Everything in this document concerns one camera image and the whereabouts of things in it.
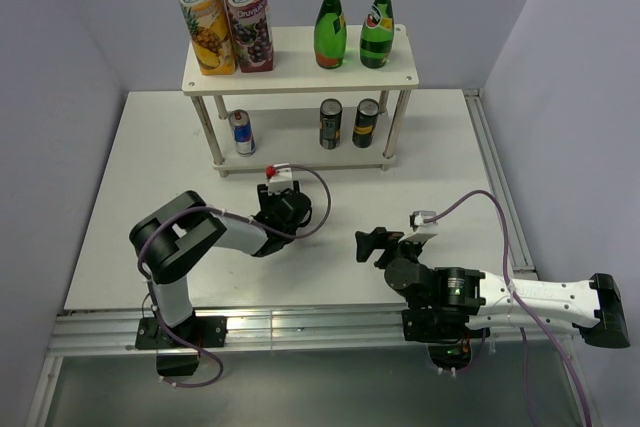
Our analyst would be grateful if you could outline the black energy can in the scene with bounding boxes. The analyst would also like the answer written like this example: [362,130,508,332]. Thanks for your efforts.
[352,98,380,148]
[319,98,343,150]

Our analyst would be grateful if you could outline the blue red bull can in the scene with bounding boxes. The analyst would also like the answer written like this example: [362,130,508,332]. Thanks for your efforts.
[228,109,255,156]

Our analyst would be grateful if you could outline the black energy can front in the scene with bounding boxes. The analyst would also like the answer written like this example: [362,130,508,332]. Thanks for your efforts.
[352,98,380,148]

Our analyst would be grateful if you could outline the plain green glass bottle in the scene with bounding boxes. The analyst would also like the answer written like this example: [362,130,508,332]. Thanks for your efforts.
[314,0,347,69]

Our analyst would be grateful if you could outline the green bottle with label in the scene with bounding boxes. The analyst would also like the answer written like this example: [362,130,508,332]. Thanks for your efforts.
[360,0,395,69]

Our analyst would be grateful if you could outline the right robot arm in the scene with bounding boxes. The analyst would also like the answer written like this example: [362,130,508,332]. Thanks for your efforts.
[355,227,630,349]

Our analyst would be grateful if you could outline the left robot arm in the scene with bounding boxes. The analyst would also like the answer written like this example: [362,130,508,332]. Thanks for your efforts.
[129,181,312,346]

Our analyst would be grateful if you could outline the white two-tier shelf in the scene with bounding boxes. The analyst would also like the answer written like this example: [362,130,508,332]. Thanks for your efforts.
[182,24,419,177]

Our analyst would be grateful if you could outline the grape juice carton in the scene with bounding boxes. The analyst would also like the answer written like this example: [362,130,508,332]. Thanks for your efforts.
[225,0,274,73]

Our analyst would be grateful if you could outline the pineapple juice carton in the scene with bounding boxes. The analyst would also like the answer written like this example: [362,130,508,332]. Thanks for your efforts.
[178,0,236,75]

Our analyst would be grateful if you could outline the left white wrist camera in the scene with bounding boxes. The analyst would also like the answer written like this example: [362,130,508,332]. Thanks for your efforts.
[265,163,294,195]

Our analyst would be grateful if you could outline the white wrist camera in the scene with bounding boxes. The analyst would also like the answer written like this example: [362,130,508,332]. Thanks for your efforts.
[265,163,294,195]
[400,210,438,245]

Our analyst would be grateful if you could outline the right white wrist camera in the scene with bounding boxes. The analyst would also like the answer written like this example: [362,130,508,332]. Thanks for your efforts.
[400,210,438,245]

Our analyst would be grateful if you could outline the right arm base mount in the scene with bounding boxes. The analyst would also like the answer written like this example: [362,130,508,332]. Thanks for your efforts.
[401,309,490,377]

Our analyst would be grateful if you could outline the aluminium front rail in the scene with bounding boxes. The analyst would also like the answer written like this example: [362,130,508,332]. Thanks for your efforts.
[44,302,586,356]

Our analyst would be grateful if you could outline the aluminium rail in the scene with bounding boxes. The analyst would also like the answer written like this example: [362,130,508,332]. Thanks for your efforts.
[44,302,586,356]
[463,89,536,275]

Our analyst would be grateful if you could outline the aluminium right rail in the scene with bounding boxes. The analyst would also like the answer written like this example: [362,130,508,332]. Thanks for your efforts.
[463,89,536,275]

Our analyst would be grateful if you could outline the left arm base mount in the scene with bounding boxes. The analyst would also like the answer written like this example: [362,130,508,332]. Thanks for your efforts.
[134,314,227,377]

